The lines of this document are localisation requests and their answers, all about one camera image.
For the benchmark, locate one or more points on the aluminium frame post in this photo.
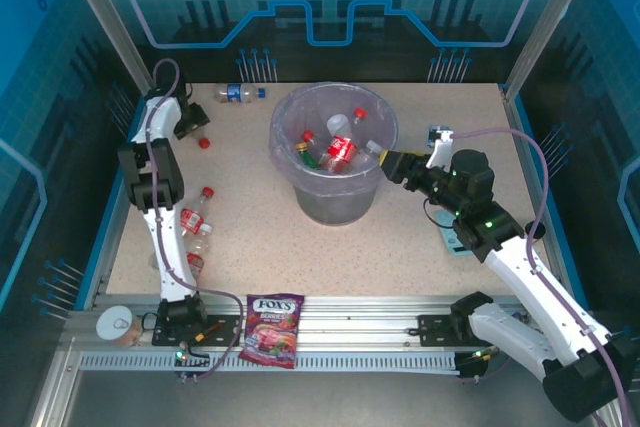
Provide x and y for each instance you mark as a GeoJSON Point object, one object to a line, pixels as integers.
{"type": "Point", "coordinates": [112, 22]}
{"type": "Point", "coordinates": [538, 22]}

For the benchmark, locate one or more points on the light blue calculator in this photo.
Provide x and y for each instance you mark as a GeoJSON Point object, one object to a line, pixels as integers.
{"type": "Point", "coordinates": [450, 243]}

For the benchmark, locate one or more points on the clear plastic bin liner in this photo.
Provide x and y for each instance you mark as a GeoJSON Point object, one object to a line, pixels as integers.
{"type": "Point", "coordinates": [285, 107]}

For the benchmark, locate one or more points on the grey plastic bin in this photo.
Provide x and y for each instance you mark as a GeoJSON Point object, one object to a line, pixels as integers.
{"type": "Point", "coordinates": [332, 207]}

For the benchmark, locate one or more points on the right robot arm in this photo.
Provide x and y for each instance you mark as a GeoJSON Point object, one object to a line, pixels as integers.
{"type": "Point", "coordinates": [525, 277]}

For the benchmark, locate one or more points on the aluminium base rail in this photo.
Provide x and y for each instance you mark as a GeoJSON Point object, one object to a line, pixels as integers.
{"type": "Point", "coordinates": [360, 319]}

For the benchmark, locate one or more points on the grey metal panel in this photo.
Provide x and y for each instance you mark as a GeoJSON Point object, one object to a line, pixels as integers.
{"type": "Point", "coordinates": [320, 402]}

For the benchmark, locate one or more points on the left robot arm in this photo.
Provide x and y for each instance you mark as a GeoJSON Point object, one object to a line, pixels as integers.
{"type": "Point", "coordinates": [167, 247]}

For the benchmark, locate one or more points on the blue label plastic bottle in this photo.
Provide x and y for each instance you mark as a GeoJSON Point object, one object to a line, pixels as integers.
{"type": "Point", "coordinates": [235, 93]}

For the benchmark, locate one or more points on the purple candy bag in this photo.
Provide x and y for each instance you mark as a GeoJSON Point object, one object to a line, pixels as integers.
{"type": "Point", "coordinates": [272, 329]}

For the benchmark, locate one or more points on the clear bottle red cap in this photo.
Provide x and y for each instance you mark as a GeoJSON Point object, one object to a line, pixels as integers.
{"type": "Point", "coordinates": [340, 124]}

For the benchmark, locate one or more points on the black controller board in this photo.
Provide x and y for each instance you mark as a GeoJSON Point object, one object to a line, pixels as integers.
{"type": "Point", "coordinates": [472, 369]}
{"type": "Point", "coordinates": [192, 364]}

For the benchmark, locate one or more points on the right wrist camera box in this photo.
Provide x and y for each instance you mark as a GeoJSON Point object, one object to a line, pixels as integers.
{"type": "Point", "coordinates": [440, 147]}

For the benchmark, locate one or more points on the green plastic bottle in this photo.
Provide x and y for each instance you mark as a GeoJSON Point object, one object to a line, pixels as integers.
{"type": "Point", "coordinates": [311, 159]}

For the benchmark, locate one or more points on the small red cap bottle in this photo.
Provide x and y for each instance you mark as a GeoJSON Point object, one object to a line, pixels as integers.
{"type": "Point", "coordinates": [191, 218]}

